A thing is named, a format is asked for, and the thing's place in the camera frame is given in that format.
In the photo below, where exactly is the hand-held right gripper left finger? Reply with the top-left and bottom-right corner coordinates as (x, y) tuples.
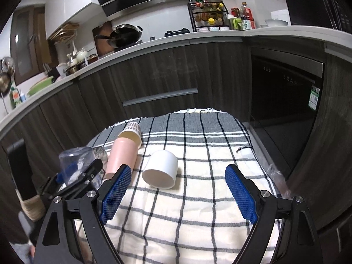
(32, 164), (132, 264)

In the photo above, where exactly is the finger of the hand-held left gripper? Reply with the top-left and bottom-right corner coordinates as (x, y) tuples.
(59, 158), (103, 197)
(54, 162), (79, 185)

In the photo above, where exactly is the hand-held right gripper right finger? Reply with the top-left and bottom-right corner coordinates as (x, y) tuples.
(225, 164), (323, 264)

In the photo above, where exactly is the clear plastic cup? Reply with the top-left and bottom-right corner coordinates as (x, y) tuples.
(59, 147), (103, 187)

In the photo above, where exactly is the white cup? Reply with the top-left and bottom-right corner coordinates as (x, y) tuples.
(141, 150), (179, 190)

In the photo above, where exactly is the pink cup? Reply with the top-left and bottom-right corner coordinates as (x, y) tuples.
(104, 138), (139, 180)

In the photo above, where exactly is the beige striped paper cup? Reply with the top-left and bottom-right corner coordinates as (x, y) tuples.
(118, 121), (142, 147)

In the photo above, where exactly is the woven straw basket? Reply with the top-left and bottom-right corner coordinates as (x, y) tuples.
(19, 194), (47, 222)

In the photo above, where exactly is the black flat object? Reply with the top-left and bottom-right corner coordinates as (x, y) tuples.
(6, 139), (37, 200)

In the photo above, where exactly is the clear plastic wrap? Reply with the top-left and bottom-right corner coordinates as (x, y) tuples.
(266, 164), (290, 197)

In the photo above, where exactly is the checkered black white cloth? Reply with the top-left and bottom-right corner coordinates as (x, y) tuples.
(74, 108), (284, 264)

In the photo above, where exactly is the green plastic basin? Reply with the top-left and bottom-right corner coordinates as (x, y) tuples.
(27, 76), (54, 97)

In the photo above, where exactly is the green dish soap bottle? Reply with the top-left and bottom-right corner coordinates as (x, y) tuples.
(9, 86), (23, 108)

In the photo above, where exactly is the black built-in dishwasher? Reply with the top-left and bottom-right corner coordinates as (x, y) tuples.
(248, 54), (325, 182)

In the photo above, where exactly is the white teapot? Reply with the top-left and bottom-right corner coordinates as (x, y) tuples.
(75, 48), (89, 62)

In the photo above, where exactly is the hanging metal pan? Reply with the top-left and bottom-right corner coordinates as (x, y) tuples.
(0, 56), (16, 94)

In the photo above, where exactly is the brown wooden door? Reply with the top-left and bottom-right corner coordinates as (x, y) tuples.
(10, 5), (53, 86)

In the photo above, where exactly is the brown cutting board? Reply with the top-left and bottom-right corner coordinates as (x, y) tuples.
(92, 22), (114, 59)

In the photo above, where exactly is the black wok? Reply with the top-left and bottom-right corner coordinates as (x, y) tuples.
(95, 24), (144, 48)

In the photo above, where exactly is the black stove burner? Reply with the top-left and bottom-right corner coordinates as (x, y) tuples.
(164, 29), (191, 38)

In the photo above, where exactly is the white bowl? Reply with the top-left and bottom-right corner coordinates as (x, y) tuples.
(264, 19), (288, 28)

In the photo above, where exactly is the black spice rack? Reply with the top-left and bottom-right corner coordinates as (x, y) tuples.
(187, 1), (230, 33)

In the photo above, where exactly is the black microwave oven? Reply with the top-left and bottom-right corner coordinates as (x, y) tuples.
(283, 0), (347, 31)

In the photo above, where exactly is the grey drawer handle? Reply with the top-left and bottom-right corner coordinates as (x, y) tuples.
(122, 88), (199, 107)

